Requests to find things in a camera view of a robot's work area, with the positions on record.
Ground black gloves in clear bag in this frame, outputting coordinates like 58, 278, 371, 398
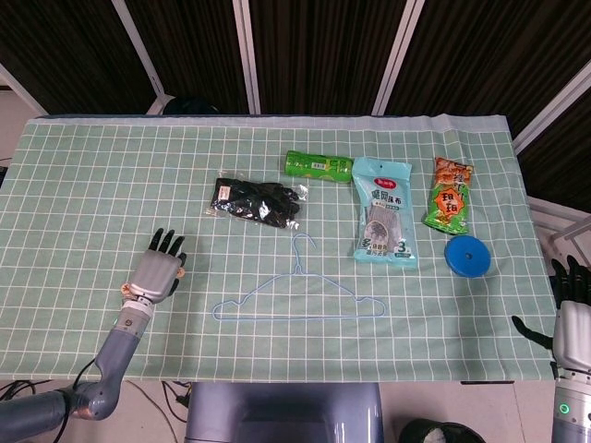
205, 176, 309, 231

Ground black cable with plug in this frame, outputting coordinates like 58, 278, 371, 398
161, 380, 195, 424

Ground white partition post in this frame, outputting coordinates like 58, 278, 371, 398
0, 62, 48, 115
511, 58, 591, 156
370, 0, 427, 116
110, 0, 175, 115
232, 0, 262, 115

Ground green checked tablecloth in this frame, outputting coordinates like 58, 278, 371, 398
0, 114, 559, 383

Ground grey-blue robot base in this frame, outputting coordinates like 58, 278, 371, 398
184, 381, 385, 443

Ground light blue wire hanger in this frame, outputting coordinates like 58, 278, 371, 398
211, 233, 387, 322

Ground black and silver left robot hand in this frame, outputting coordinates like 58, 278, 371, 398
125, 228, 188, 305

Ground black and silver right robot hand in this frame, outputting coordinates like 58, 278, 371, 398
511, 255, 591, 379

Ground black object behind table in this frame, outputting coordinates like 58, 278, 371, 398
162, 95, 222, 116

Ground blue round disc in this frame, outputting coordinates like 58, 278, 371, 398
443, 234, 493, 279

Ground light blue cleaning cloth package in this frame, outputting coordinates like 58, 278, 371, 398
351, 156, 420, 271

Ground green roll pack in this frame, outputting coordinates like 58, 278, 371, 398
283, 150, 356, 185

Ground green and orange snack bag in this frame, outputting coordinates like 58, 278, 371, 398
422, 156, 476, 236

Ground white metal frame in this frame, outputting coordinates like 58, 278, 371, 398
525, 196, 591, 269

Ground black floor cable bundle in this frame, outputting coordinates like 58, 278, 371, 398
0, 378, 53, 402

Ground black trash bin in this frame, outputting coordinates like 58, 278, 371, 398
397, 418, 486, 443

